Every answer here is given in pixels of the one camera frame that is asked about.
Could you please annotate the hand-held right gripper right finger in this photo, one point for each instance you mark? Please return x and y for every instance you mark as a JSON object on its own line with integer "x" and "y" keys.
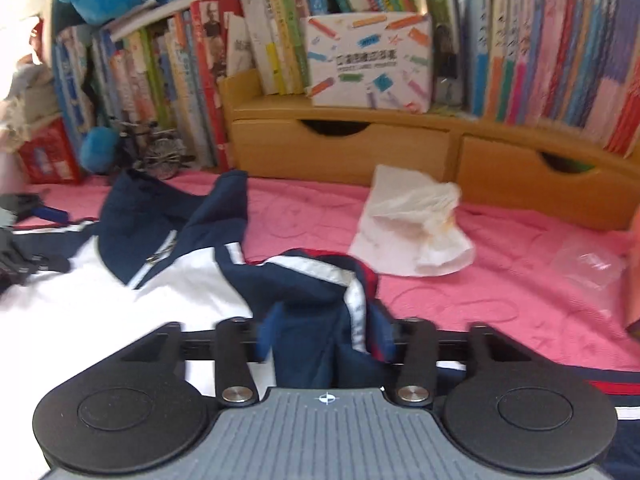
{"x": 417, "y": 355}

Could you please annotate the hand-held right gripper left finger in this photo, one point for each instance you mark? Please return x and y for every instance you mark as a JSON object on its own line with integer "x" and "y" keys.
{"x": 232, "y": 355}

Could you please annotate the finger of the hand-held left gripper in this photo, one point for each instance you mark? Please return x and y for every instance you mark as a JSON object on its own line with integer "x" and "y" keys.
{"x": 25, "y": 265}
{"x": 50, "y": 214}

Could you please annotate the white and navy jacket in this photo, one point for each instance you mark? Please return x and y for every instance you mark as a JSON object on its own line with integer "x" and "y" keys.
{"x": 150, "y": 300}

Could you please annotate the red plastic crate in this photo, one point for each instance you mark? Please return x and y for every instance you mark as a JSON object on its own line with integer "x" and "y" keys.
{"x": 47, "y": 152}

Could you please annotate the round blue plush ball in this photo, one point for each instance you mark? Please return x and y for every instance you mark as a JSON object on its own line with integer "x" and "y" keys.
{"x": 97, "y": 150}

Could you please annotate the pink rabbit print blanket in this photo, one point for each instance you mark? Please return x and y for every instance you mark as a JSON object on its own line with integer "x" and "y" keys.
{"x": 500, "y": 300}

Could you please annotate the miniature bicycle model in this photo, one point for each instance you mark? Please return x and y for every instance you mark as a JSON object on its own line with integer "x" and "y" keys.
{"x": 162, "y": 152}

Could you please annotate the crumpled white tissue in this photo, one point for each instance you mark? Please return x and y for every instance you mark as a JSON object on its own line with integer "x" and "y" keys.
{"x": 400, "y": 225}

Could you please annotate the clear plastic bag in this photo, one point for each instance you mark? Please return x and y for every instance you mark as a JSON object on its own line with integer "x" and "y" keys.
{"x": 587, "y": 262}

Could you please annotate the wooden drawer organizer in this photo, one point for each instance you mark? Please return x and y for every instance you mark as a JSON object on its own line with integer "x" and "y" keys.
{"x": 350, "y": 150}

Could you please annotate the pink house-shaped toy box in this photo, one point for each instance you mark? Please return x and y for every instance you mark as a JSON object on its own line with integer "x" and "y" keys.
{"x": 634, "y": 280}

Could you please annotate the white label printer box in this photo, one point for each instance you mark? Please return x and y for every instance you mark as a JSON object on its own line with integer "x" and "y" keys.
{"x": 367, "y": 60}

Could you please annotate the row of colourful books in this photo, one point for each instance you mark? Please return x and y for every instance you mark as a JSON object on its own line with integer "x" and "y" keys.
{"x": 525, "y": 35}

